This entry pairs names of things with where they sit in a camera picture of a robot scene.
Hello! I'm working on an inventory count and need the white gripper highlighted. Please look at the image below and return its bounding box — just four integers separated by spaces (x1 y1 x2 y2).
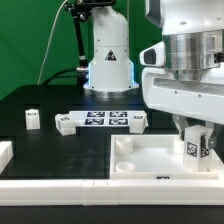
142 64 224 149

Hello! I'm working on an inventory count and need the white square table top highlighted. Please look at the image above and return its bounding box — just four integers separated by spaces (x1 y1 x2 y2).
110 135 224 180

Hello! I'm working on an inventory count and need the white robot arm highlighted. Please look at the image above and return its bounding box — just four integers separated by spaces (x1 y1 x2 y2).
84 0 224 145

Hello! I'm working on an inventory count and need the white obstacle fence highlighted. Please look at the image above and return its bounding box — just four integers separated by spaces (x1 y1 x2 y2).
0 139 224 207

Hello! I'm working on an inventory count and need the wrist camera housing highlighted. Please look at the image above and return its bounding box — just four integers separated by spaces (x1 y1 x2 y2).
139 41 165 67

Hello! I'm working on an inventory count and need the white marker base plate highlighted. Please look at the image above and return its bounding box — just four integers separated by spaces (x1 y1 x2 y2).
69 110 145 127

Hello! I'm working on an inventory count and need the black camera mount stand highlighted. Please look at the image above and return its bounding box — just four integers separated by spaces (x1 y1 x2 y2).
64 0 118 86

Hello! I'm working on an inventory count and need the grey cable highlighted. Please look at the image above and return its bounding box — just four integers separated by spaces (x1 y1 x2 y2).
37 0 69 86

